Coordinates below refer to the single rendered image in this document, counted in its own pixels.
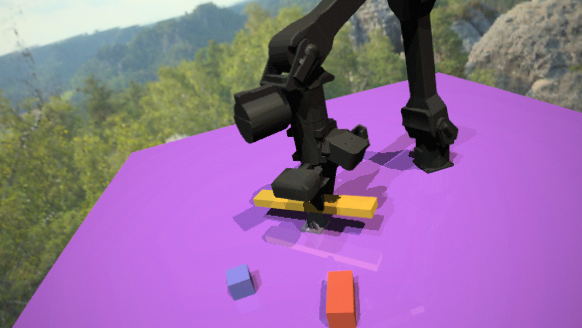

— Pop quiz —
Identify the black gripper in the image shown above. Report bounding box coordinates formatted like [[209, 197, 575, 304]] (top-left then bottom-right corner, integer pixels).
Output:
[[271, 115, 339, 211]]

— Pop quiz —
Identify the orange rectangular block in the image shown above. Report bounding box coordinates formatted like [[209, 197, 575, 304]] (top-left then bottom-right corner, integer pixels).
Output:
[[326, 270, 357, 328]]

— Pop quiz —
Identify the blue cube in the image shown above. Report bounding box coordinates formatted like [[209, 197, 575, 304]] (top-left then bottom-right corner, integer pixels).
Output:
[[226, 264, 256, 301]]

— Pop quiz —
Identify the yellow bar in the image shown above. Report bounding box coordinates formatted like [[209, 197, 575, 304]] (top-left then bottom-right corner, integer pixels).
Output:
[[253, 190, 378, 218]]

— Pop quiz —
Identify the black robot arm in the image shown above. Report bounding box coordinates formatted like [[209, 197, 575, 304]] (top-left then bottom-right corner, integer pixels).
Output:
[[233, 0, 458, 174]]

